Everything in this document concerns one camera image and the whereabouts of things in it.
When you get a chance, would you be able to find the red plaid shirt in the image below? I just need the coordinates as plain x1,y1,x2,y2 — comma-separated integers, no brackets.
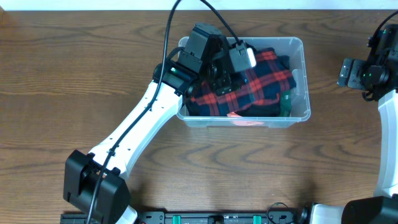
186,47,297,117

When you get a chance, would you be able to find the pink printed t-shirt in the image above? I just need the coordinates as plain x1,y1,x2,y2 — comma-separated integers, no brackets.
227,112,264,126

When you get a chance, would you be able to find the large black garment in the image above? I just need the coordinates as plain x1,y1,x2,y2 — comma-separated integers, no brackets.
183,43,290,118

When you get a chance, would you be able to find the dark green garment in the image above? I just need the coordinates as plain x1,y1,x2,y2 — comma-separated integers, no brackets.
279,90,292,117

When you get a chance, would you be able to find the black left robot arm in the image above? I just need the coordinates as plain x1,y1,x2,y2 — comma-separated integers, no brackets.
63,23,256,223

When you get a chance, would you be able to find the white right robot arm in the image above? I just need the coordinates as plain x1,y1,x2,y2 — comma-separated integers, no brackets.
309,59,397,224

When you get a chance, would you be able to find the clear plastic storage bin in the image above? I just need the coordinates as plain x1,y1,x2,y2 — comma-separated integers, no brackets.
177,37,311,128

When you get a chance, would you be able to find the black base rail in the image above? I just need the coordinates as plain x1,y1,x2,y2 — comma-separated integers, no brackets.
60,210,312,224

